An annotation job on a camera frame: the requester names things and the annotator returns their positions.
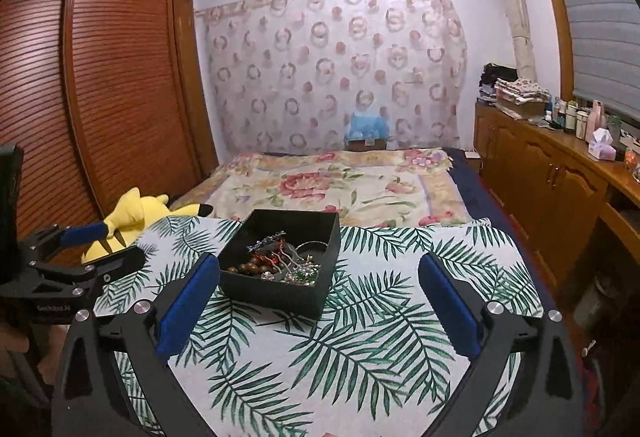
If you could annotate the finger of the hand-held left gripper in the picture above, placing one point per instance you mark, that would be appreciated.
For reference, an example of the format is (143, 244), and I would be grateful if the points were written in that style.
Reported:
(85, 233)
(115, 263)

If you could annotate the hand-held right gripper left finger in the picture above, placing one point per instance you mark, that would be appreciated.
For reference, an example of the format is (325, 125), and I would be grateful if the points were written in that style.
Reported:
(190, 302)

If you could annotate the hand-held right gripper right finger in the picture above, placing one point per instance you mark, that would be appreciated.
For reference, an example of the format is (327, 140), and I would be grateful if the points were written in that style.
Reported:
(447, 307)

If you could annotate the red braided hair comb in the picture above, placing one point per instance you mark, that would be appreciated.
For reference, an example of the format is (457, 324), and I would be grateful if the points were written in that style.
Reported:
(261, 259)

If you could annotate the black jewelry box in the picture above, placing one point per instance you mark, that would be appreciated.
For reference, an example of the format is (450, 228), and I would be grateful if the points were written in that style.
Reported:
(280, 299)

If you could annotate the person's left hand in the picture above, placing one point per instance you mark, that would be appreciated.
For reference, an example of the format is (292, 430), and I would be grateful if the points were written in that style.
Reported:
(15, 339)

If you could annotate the yellow plush toy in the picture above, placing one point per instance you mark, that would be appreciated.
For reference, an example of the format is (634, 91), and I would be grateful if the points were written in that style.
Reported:
(130, 217)

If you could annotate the green leaf print cloth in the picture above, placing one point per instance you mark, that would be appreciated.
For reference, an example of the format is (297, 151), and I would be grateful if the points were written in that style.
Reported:
(350, 352)

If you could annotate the dark blue bed sheet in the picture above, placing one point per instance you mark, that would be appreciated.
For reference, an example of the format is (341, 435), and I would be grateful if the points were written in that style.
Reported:
(480, 197)

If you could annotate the wooden side cabinet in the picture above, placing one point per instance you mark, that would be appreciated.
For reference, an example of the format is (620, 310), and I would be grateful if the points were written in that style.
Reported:
(545, 182)

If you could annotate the small brown box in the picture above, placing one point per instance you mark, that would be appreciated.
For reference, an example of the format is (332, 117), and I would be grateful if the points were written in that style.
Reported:
(367, 144)

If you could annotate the light blue plush toy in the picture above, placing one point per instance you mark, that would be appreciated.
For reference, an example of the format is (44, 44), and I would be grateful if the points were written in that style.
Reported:
(367, 127)

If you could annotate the pink tissue box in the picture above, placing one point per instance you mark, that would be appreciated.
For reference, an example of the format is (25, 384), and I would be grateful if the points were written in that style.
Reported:
(602, 147)

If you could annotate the stack of folded fabrics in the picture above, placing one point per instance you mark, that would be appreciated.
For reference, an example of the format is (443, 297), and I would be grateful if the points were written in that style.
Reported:
(515, 89)

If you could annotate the row of cosmetic bottles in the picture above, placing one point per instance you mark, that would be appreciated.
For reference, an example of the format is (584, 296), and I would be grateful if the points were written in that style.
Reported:
(575, 117)

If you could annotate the circle pattern sheer curtain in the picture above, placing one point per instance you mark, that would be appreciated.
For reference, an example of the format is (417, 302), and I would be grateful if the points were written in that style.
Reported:
(325, 67)

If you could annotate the white wrapped pipe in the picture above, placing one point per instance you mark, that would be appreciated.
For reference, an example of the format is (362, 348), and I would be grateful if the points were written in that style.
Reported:
(517, 7)

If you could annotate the grey window blind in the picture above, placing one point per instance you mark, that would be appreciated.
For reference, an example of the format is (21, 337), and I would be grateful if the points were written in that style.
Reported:
(600, 7)

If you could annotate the wooden window frame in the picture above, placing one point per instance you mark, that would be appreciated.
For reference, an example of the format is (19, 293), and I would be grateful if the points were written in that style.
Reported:
(555, 7)

